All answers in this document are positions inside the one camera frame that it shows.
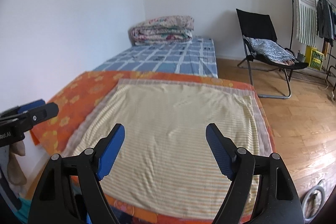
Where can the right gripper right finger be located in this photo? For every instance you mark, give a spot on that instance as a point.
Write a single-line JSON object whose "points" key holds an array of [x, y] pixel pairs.
{"points": [[276, 201]]}

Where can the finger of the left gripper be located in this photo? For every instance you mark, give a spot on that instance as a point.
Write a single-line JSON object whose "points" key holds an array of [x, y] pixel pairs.
{"points": [[30, 106], [38, 115]]}

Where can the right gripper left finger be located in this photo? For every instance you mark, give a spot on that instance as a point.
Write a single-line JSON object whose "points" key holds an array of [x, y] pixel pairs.
{"points": [[69, 187]]}

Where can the blue plastic basket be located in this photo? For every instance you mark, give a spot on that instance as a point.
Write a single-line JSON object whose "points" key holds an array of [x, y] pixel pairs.
{"points": [[88, 220]]}

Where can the striped yellow towel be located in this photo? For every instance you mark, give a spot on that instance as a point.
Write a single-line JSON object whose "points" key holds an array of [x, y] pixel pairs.
{"points": [[165, 164]]}

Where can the yellow plastic crate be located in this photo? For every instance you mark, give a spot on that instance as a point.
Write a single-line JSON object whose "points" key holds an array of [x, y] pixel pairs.
{"points": [[314, 58]]}

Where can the blue checkered chair cushion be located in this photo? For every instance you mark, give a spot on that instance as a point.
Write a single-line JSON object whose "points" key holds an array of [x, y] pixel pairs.
{"points": [[270, 50]]}

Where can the folded floral quilt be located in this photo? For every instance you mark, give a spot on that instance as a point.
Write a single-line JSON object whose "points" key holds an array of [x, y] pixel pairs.
{"points": [[163, 30]]}

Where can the black folding chair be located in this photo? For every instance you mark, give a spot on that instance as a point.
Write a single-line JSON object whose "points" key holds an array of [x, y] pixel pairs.
{"points": [[260, 26]]}

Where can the dark hanging jacket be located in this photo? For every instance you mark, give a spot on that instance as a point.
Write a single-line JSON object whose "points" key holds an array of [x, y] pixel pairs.
{"points": [[324, 20]]}

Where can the white green striped towel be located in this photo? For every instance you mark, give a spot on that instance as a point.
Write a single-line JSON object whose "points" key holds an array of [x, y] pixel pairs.
{"points": [[306, 12]]}

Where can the black clothes rack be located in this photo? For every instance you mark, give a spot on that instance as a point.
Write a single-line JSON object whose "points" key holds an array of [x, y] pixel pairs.
{"points": [[323, 45]]}

